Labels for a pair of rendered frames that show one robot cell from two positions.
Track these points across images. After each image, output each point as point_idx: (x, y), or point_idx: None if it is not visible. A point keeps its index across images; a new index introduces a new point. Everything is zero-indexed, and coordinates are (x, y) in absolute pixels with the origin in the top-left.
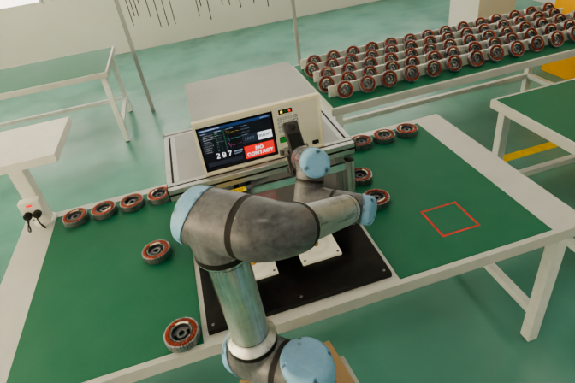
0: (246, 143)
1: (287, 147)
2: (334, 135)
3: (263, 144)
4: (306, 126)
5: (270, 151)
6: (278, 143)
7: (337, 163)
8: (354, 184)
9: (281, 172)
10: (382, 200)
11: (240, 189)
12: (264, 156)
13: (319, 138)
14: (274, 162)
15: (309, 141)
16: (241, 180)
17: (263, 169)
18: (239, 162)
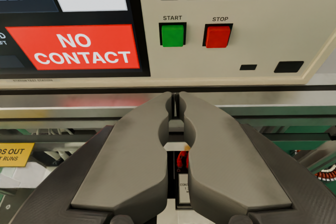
0: (11, 14)
1: (153, 118)
2: (335, 50)
3: (88, 33)
4: None
5: (122, 65)
6: (152, 43)
7: (312, 134)
8: (318, 171)
9: None
10: (329, 171)
11: (15, 152)
12: (102, 75)
13: (307, 61)
14: (127, 104)
15: (267, 61)
16: (28, 125)
17: (92, 115)
18: (15, 75)
